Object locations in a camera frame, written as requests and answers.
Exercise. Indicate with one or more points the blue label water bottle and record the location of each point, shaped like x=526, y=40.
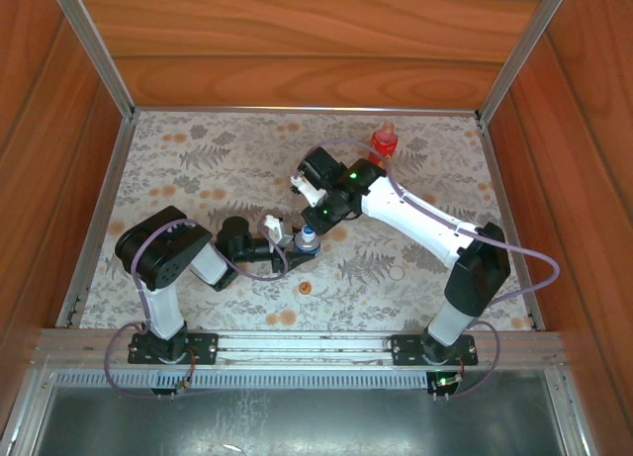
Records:
x=306, y=248

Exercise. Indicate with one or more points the gold bottle cap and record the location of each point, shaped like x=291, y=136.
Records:
x=305, y=288

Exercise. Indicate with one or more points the red plastic bottle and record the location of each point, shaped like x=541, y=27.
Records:
x=385, y=142

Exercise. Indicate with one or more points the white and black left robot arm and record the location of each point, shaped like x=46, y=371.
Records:
x=160, y=307

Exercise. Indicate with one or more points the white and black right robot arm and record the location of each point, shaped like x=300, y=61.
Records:
x=420, y=213

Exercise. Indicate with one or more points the floral table mat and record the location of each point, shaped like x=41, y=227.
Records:
x=222, y=139

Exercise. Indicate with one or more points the small circuit board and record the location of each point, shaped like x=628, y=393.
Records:
x=445, y=382
x=183, y=386

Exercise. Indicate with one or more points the grey metal sheet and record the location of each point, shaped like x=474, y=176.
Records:
x=297, y=426

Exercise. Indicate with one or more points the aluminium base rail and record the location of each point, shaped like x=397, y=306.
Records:
x=297, y=344

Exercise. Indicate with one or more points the aluminium frame crossbar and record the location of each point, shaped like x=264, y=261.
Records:
x=297, y=110

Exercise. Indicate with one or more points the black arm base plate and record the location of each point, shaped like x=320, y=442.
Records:
x=405, y=349
x=203, y=347

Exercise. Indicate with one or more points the aluminium side rail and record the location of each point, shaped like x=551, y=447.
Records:
x=504, y=204
x=99, y=213

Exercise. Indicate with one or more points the aluminium frame post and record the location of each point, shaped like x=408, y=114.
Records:
x=520, y=50
x=97, y=50

